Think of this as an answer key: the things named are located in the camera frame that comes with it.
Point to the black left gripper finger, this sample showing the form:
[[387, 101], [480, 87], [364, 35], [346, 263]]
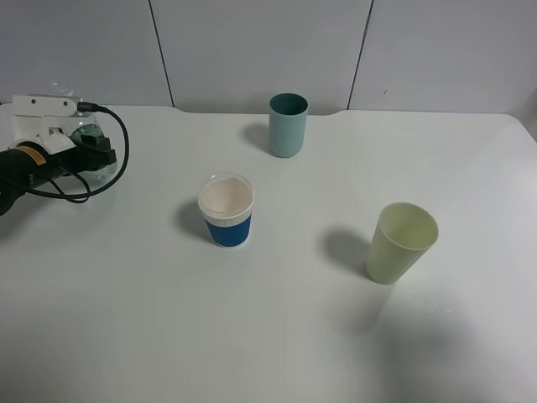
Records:
[[95, 150]]

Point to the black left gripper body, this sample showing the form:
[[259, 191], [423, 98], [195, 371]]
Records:
[[29, 165]]

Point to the clear bottle with green label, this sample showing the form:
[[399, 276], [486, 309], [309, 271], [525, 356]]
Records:
[[87, 123]]

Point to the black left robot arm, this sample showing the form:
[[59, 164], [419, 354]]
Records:
[[10, 196]]

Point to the white cup with blue sleeve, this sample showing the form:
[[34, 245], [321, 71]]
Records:
[[226, 204]]

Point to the teal plastic cup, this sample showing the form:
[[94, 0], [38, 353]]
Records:
[[287, 120]]

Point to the pale green plastic cup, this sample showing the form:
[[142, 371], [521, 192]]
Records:
[[404, 232]]

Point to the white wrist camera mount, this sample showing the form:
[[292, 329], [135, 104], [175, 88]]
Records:
[[37, 119]]

